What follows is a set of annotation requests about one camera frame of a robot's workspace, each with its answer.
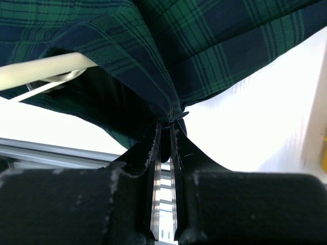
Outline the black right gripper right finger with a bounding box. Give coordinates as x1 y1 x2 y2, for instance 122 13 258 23
170 123 326 244

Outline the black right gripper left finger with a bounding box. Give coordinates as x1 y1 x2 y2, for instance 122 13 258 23
1 125 161 244

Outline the cream plastic hanger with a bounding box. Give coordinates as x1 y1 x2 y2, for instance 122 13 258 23
1 53 97 105

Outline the green navy plaid skirt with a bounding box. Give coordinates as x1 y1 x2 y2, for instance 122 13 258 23
1 1 326 148

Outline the yellow plastic bin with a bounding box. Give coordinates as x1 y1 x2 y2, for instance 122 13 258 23
322 145 327 172

